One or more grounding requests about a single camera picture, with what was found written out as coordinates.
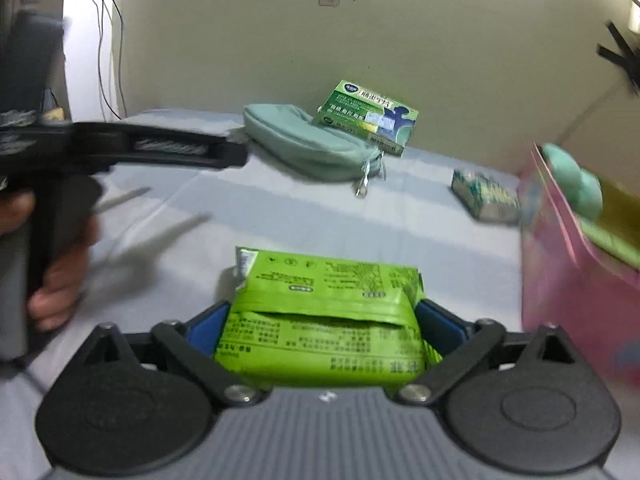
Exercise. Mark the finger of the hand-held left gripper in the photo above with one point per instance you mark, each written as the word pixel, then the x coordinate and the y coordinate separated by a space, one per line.
pixel 165 147

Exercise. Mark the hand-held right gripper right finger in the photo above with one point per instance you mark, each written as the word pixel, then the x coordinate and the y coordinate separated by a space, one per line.
pixel 440 327

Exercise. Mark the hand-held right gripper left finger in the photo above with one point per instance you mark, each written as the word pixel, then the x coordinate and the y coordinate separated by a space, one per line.
pixel 207 327

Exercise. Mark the lime green wet wipes packet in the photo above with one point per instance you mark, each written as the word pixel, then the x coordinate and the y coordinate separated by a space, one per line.
pixel 325 310

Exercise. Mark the pink biscuit tin box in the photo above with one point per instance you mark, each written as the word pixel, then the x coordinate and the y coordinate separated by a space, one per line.
pixel 560 285

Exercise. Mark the green fabric zip pouch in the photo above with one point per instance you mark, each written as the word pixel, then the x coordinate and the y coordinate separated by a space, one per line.
pixel 300 145

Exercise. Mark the white green tissue pack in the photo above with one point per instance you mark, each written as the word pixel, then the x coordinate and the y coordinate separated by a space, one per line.
pixel 485 197

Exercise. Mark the green medicine box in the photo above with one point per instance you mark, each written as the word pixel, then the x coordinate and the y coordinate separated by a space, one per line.
pixel 360 110

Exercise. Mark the person's left hand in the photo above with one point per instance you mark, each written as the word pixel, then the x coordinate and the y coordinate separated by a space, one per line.
pixel 62 285

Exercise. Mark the blue white striped bed sheet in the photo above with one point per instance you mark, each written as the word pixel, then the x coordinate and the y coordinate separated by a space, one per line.
pixel 300 220

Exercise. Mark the green plush toy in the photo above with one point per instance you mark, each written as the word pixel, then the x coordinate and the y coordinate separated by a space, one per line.
pixel 575 185

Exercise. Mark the black tape strips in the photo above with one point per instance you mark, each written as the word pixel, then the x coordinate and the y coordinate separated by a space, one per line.
pixel 620 57

